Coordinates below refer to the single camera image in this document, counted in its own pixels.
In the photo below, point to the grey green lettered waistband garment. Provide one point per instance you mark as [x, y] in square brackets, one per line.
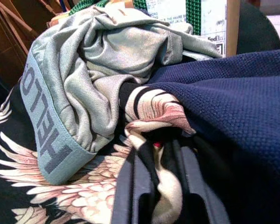
[88, 77]

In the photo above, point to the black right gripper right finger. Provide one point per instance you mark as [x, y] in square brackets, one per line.
[200, 186]

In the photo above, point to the black crane print garment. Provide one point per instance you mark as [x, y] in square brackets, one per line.
[88, 193]

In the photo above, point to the brown wooden cabinet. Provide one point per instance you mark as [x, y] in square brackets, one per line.
[11, 35]

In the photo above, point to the navy blue textured garment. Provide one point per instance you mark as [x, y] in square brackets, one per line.
[235, 121]

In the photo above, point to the dark round chair back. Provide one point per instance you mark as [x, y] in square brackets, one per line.
[256, 28]

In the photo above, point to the cardboard box with shipping label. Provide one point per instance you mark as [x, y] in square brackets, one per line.
[212, 21]

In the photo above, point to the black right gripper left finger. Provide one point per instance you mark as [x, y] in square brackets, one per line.
[140, 196]

